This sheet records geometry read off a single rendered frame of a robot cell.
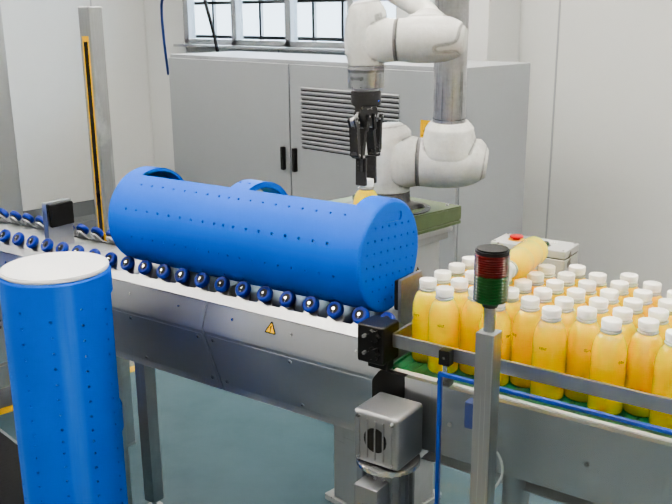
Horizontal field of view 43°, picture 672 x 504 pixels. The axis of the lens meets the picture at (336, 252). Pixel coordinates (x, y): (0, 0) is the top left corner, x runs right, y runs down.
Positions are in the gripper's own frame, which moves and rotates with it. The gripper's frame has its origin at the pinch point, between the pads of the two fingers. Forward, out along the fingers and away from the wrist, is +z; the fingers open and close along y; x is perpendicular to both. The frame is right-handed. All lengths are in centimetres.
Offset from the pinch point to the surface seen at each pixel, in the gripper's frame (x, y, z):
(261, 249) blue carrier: -18.5, 20.1, 18.7
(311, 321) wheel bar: -5.2, 17.4, 36.2
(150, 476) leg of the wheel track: -88, 1, 114
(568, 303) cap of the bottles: 60, 15, 20
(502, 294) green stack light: 57, 43, 11
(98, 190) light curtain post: -133, -24, 23
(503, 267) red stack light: 57, 43, 6
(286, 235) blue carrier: -11.1, 19.2, 14.2
